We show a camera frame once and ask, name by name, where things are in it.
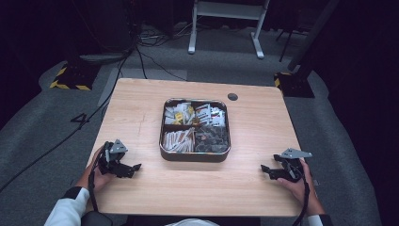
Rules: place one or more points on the round black table grommet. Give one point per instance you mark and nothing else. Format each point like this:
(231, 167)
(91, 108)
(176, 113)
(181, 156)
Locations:
(232, 96)

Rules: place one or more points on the pile of brown white sachets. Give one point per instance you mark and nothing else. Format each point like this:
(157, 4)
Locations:
(178, 141)

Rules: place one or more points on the small grey tag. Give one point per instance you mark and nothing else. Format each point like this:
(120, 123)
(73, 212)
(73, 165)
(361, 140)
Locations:
(316, 182)

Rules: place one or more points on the black yellow striped stand base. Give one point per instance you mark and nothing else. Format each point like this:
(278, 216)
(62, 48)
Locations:
(75, 77)
(295, 85)

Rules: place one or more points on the pile of white red packets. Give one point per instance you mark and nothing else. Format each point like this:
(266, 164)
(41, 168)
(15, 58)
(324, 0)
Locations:
(210, 115)

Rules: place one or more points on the dark four-compartment box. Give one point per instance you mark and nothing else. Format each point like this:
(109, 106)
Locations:
(194, 157)

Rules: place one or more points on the pile of dark packets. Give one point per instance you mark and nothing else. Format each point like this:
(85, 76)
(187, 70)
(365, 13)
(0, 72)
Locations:
(211, 140)

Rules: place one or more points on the person's left hand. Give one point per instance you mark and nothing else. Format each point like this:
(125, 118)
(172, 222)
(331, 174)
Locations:
(98, 180)

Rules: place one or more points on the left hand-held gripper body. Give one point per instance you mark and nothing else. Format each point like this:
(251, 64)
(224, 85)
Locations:
(110, 163)

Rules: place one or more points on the white metal stand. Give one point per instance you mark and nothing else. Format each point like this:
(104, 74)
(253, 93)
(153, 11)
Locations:
(229, 10)

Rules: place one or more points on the black slanted stand pole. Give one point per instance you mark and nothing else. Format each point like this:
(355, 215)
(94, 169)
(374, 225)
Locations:
(313, 34)

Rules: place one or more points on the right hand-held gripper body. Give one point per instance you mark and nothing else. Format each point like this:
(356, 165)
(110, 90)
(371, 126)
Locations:
(290, 166)

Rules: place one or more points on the person's white torso clothing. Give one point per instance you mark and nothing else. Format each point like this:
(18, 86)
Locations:
(191, 222)

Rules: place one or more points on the person's right hand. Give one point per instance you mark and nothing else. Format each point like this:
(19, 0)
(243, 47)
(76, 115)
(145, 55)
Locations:
(301, 191)

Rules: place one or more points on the pile of white yellow packets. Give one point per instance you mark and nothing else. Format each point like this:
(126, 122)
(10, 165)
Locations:
(178, 114)

